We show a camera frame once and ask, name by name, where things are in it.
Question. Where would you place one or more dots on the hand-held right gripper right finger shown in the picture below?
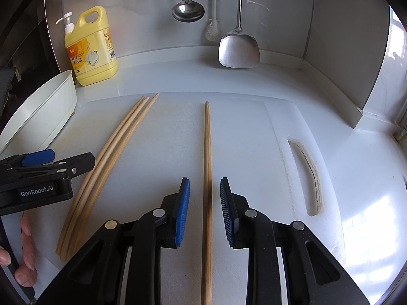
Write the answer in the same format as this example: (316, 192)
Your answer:
(226, 213)

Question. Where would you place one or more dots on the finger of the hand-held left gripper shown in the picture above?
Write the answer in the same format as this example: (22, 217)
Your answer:
(38, 158)
(82, 162)

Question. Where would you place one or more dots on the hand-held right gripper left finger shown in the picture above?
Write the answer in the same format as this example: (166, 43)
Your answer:
(184, 213)

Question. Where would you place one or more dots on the white round plastic basin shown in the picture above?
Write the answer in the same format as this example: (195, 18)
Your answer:
(47, 108)

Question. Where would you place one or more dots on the person's left hand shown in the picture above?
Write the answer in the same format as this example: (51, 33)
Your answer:
(28, 244)

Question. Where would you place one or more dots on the white plastic cutting board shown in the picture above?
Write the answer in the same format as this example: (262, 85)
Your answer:
(254, 149)

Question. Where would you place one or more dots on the yellow detergent pump bottle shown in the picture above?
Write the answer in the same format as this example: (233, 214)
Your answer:
(92, 60)

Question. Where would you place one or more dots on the black glass range hood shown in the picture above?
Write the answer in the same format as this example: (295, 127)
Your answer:
(25, 31)

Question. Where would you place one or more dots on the steel cooking spatula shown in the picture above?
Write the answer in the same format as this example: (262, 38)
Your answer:
(239, 50)

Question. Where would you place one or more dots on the white dish brush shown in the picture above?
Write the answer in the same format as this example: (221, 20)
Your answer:
(212, 31)

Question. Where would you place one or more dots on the window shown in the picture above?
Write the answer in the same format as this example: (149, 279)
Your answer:
(399, 70)

